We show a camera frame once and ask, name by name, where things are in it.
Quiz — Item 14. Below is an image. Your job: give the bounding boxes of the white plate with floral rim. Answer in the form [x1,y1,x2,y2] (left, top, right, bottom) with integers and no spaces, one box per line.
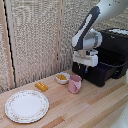
[4,89,51,125]

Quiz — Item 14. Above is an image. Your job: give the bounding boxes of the black air fryer drawer with handle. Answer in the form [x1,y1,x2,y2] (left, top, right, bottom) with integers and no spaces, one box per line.
[71,61,117,88]

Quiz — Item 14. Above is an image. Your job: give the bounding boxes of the yellow food pieces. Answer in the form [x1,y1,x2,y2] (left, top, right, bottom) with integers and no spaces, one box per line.
[57,74,68,81]

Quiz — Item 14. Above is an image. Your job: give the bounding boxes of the small white bowl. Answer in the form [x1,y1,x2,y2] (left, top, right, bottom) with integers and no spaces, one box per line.
[54,72,71,86]

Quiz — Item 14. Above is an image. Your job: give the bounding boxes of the yellow rectangular block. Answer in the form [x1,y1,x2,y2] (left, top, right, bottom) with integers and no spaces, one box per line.
[35,81,49,93]

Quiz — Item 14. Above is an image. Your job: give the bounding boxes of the pink mug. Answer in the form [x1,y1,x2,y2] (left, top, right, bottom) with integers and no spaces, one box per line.
[67,74,83,95]

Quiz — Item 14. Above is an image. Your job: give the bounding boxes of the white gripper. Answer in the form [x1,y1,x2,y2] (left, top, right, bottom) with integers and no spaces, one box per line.
[72,49,100,75]

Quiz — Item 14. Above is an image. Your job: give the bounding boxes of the wooden frame post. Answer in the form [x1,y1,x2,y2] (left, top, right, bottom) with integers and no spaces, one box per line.
[0,0,16,90]
[54,0,65,78]

